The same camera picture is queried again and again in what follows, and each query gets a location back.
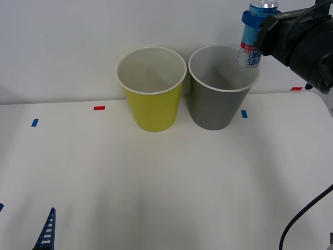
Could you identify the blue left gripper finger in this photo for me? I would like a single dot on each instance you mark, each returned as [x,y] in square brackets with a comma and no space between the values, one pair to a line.
[48,231]
[1,207]

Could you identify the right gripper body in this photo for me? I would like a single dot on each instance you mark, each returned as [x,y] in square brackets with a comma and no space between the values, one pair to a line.
[281,36]

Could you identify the blue and white drink can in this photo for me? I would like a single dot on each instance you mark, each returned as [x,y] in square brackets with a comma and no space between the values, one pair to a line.
[249,56]

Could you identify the grey plastic bin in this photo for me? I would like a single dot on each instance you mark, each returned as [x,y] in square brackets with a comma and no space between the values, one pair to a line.
[216,109]

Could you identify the yellow-green plastic bin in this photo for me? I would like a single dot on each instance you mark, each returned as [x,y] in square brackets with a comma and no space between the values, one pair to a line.
[153,112]

